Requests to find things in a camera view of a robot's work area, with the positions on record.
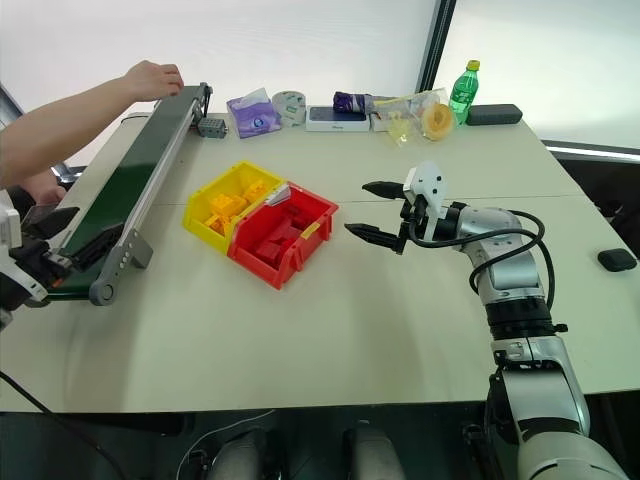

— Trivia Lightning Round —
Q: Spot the purple folded pouch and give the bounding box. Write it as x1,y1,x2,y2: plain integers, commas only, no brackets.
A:
332,90,374,116

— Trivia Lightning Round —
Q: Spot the red plastic bin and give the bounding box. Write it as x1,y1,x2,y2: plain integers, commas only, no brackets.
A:
226,181,342,292

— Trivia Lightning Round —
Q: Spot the green plastic bottle yellow cap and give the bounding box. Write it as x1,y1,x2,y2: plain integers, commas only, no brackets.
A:
448,59,483,127

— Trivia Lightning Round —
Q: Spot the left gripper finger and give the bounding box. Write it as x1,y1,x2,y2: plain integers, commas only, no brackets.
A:
21,205,81,241
66,221,126,274

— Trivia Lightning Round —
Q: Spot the dark rounded shape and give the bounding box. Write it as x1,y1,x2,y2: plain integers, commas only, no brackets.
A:
341,423,403,480
206,426,282,480

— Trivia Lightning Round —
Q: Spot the round bread in bag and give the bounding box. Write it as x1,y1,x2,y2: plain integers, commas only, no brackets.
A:
421,102,456,143

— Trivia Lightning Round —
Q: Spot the clear plastic bag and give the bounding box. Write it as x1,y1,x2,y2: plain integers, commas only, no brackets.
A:
369,87,452,150

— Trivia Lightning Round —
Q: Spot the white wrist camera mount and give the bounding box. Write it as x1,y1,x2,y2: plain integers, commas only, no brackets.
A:
403,160,449,242
0,192,50,309

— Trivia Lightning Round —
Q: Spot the red toy block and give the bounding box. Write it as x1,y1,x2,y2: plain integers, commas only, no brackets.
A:
251,236,287,262
269,219,302,247
286,201,315,232

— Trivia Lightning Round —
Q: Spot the thin white cable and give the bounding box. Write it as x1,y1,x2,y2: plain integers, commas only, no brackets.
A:
176,409,277,480

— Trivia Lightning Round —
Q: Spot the person's bare hand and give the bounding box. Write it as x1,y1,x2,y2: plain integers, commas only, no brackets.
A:
21,170,68,204
122,59,185,104

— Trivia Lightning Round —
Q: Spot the yellow plastic bin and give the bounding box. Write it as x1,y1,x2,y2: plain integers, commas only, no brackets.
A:
181,159,288,255

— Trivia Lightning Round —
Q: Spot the black cable under table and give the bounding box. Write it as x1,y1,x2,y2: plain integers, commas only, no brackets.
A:
0,369,127,480

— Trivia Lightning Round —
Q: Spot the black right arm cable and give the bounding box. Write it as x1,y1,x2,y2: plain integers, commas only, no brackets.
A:
407,208,557,312

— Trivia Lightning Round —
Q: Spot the purple tissue pack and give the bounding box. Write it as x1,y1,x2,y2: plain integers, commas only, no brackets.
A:
225,87,283,140

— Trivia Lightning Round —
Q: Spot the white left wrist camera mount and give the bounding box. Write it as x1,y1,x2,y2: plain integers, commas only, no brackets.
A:
0,192,50,309

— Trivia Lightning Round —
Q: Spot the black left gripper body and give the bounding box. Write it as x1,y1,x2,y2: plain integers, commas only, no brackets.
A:
8,238,77,291

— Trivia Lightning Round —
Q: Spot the small black earbud case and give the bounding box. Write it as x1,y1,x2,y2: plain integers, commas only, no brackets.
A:
597,247,639,273

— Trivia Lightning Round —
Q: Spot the yellow toy block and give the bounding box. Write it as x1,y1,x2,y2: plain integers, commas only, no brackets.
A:
242,178,272,204
209,193,250,220
201,213,237,237

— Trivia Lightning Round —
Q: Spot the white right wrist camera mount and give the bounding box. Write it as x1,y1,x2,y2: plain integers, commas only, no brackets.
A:
403,160,449,242

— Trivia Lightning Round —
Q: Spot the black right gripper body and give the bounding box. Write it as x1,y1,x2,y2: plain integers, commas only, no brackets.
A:
398,189,431,247

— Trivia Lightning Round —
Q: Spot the white label card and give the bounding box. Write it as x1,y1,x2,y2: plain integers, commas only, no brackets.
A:
266,183,292,207

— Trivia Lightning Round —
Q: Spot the dark window frame post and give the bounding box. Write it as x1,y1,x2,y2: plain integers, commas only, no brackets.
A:
416,0,459,94

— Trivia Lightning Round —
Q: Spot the roll of clear tape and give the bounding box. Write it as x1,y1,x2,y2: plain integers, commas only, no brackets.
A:
271,89,308,129

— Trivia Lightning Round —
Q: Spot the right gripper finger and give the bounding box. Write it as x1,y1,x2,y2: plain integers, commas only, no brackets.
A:
344,222,406,256
361,180,408,200

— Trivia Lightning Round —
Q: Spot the green conveyor belt grey frame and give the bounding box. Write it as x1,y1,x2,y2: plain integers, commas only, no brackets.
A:
45,82,214,308

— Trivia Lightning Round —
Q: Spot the white phone box dark lid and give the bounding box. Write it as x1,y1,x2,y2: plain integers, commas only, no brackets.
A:
304,104,374,133

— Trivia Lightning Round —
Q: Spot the long black case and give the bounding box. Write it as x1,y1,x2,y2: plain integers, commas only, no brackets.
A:
465,103,525,127

